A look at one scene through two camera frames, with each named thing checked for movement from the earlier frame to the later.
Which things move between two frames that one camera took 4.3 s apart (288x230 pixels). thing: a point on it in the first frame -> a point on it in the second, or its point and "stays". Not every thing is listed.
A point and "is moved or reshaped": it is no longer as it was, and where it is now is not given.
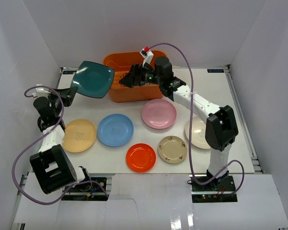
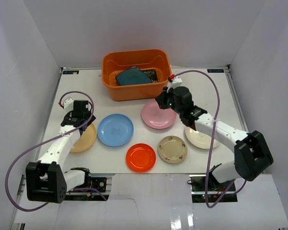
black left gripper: [63, 96] -> [85, 123]
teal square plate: [92, 79] is moved or reshaped
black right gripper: [136, 74] -> [162, 98]
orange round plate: [140, 157] stays
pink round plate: [159, 113] stays
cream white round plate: [198, 135] stays
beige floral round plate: [172, 149] stays
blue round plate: [115, 130] stays
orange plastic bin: [122, 62] stays
